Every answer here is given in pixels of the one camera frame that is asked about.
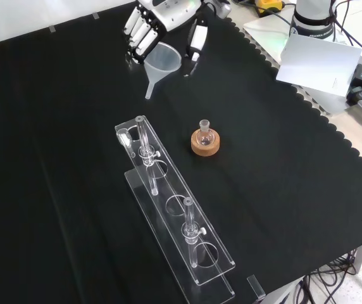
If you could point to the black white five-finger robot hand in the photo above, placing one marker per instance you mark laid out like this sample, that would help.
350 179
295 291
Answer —
174 12

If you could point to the clear plastic funnel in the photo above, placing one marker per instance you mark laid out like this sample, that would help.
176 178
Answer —
163 60

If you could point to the small glass round-bottom flask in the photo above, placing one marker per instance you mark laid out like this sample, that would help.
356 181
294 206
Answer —
205 136

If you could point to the clear acrylic funnel stand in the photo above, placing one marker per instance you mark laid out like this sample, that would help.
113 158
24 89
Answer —
171 202

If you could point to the yellow stop button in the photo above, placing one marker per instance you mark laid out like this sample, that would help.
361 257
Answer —
268 4

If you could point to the pale board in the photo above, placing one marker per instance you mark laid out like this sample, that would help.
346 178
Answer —
320 63

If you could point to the black cloth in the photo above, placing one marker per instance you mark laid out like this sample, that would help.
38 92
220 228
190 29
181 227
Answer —
57 158

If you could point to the clear table clamp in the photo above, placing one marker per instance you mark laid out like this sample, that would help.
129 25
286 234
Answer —
256 287

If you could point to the white perforated base plate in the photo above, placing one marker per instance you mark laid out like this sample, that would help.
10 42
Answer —
263 31

